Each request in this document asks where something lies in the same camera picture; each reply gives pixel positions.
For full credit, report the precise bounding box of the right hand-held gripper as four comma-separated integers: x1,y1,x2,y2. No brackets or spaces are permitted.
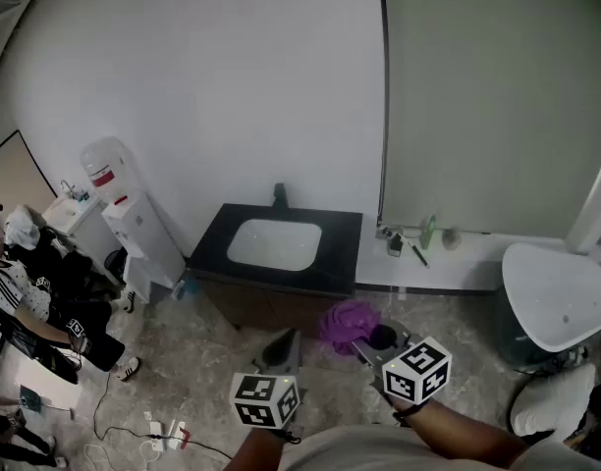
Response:
352,319,453,406

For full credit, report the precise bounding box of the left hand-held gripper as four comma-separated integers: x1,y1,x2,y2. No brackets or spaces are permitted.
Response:
230,329,309,432

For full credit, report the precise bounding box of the purple cloth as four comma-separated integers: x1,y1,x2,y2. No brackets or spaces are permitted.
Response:
319,299,383,357

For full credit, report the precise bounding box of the person's right forearm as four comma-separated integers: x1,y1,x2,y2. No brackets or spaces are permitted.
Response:
393,399,528,471

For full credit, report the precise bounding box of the person's left forearm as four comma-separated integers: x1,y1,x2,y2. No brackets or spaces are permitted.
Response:
224,427,301,471

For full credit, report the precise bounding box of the black vanity cabinet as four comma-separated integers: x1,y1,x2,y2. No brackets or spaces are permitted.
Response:
187,202,364,339

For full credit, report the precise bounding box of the person's grey shirt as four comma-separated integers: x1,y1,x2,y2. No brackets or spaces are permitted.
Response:
280,424,601,471

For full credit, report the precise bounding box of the white sink basin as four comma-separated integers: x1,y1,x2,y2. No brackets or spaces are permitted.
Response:
226,218,324,272

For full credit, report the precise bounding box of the green bottle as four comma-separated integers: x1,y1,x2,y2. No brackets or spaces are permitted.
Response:
420,213,438,250

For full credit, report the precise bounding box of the white window ledge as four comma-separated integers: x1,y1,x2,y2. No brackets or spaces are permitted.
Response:
354,227,570,294

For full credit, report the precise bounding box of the white and red power strip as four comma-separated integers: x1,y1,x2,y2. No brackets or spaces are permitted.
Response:
167,422,191,451

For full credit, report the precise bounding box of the white bag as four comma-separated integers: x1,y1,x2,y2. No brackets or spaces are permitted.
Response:
509,363,597,437

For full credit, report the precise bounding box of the white water dispenser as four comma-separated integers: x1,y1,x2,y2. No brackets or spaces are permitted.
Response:
101,191,187,304

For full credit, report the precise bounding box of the black waste bin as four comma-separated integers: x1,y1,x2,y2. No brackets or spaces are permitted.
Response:
103,248,131,284

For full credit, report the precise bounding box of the clear red-label water bottle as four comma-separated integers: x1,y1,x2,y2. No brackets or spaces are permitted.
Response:
80,136,137,205

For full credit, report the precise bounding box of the white garment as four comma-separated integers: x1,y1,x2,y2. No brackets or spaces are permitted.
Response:
4,205,42,252

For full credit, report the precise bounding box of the black long-handled brush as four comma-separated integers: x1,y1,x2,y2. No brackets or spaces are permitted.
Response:
408,240,431,269

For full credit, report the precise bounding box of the white floor cable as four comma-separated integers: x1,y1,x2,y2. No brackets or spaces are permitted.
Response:
82,438,157,471

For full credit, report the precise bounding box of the black floor cable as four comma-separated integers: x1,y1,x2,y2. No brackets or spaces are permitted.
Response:
91,370,234,461

